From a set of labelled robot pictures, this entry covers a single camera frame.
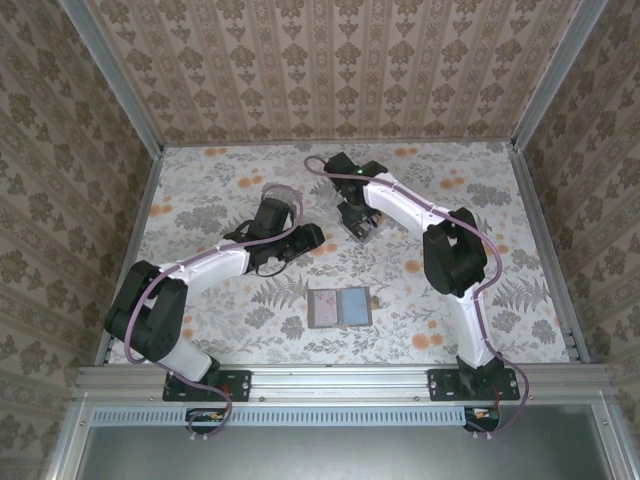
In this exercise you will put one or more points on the aluminium side rail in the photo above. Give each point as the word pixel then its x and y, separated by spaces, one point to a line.
pixel 540 225
pixel 145 200

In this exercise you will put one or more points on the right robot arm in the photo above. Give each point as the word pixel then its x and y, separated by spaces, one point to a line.
pixel 395 202

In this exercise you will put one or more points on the clear acrylic card stand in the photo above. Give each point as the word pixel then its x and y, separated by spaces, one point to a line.
pixel 374 231

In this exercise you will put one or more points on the grey metal sheet panel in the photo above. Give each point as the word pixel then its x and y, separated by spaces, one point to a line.
pixel 340 455

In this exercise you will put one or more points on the aluminium frame post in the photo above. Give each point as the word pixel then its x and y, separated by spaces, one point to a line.
pixel 115 75
pixel 555 75

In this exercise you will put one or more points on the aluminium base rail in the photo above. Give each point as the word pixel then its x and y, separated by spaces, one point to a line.
pixel 340 382

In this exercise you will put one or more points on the pink card with hearts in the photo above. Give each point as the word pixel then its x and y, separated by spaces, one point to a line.
pixel 326 307

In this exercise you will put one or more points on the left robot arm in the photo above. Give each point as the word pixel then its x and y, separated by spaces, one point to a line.
pixel 215 264

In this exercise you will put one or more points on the thin aluminium wall rail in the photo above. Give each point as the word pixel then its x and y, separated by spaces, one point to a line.
pixel 340 144

